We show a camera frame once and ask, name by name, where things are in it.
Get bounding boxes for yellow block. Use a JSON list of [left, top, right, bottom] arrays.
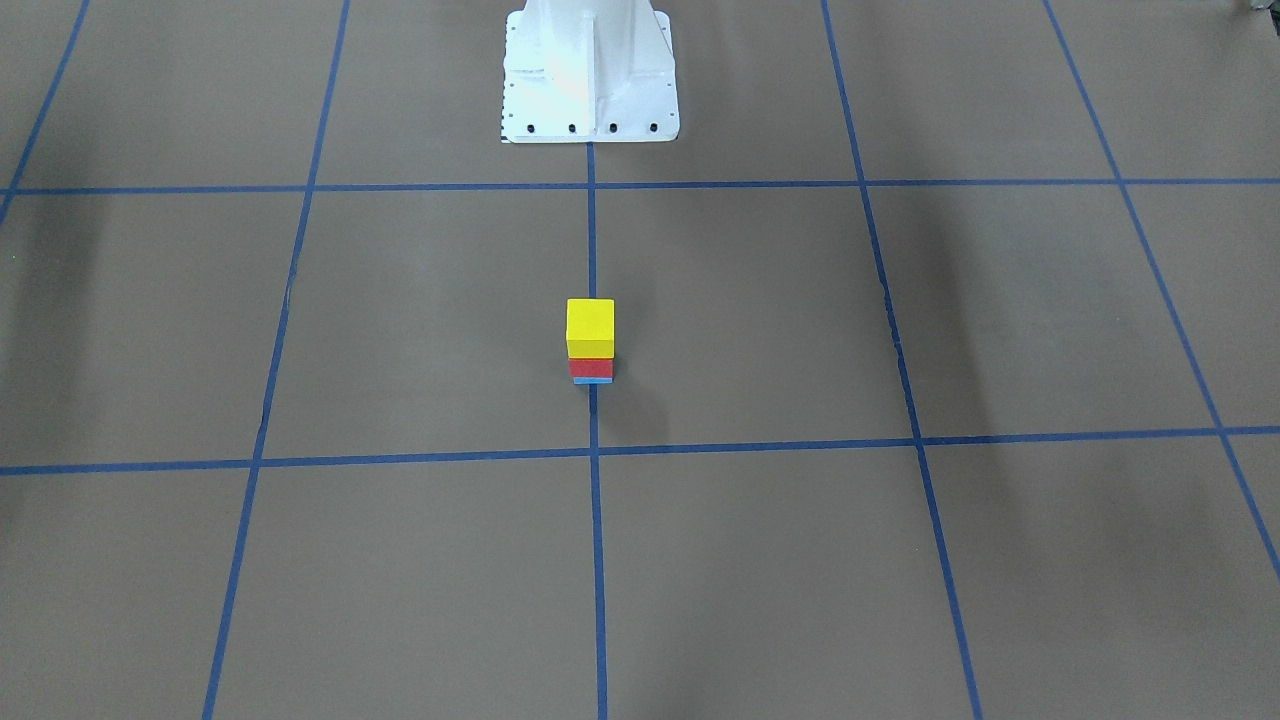
[[564, 299, 616, 360]]

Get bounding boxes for red block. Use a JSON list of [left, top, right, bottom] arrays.
[[568, 357, 614, 378]]

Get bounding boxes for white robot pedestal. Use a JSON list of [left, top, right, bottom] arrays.
[[500, 1, 681, 143]]

